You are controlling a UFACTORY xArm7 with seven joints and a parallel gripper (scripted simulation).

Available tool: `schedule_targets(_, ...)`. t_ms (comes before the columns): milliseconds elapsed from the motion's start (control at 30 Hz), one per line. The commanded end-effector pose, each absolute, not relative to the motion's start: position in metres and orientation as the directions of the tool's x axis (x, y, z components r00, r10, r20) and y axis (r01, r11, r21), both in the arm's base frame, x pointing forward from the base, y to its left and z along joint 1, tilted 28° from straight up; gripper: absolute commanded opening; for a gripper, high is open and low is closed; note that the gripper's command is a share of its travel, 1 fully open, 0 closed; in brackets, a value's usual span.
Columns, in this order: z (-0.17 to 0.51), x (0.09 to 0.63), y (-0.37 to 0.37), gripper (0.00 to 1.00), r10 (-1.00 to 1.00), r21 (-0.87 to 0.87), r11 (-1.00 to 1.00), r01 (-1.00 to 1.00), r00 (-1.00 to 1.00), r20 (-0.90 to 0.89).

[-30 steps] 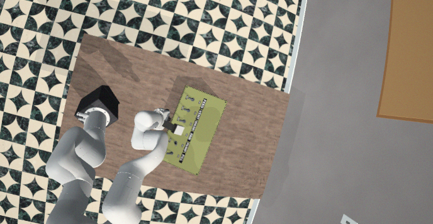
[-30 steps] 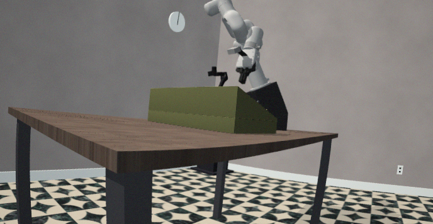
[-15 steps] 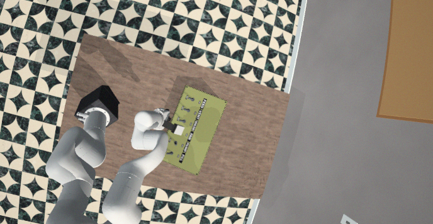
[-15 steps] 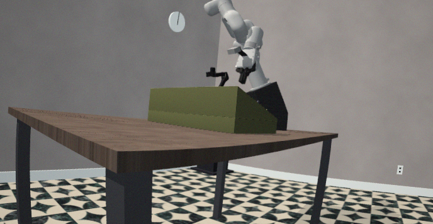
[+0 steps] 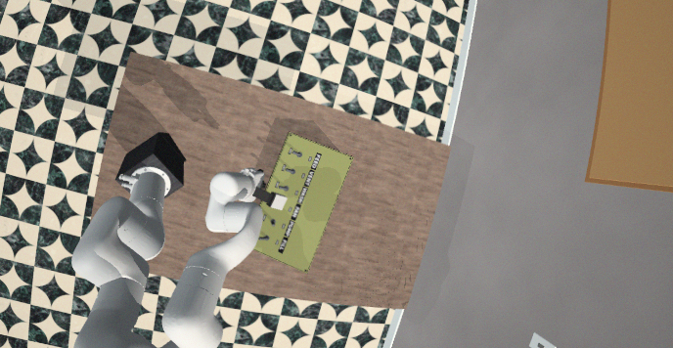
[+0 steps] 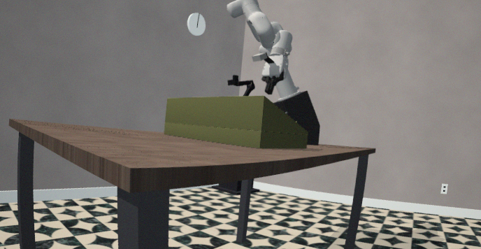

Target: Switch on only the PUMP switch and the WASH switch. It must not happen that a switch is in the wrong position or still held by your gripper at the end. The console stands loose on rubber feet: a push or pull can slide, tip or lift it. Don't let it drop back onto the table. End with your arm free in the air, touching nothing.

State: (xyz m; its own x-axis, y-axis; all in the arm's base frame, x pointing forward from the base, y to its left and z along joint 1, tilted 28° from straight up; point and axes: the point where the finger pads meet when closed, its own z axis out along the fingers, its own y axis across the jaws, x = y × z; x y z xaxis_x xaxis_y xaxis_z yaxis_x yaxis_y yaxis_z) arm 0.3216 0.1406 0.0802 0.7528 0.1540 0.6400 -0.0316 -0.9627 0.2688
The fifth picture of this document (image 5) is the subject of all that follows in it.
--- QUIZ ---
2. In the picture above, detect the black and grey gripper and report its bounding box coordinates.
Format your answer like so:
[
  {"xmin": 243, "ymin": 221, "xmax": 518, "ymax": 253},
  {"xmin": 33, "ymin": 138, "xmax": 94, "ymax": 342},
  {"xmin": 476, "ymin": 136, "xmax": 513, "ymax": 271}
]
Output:
[{"xmin": 240, "ymin": 168, "xmax": 267, "ymax": 202}]

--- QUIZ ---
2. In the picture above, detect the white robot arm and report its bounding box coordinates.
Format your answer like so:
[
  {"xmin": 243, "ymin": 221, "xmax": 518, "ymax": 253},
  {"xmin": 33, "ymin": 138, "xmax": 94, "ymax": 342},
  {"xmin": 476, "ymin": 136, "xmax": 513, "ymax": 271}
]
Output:
[{"xmin": 71, "ymin": 166, "xmax": 287, "ymax": 348}]

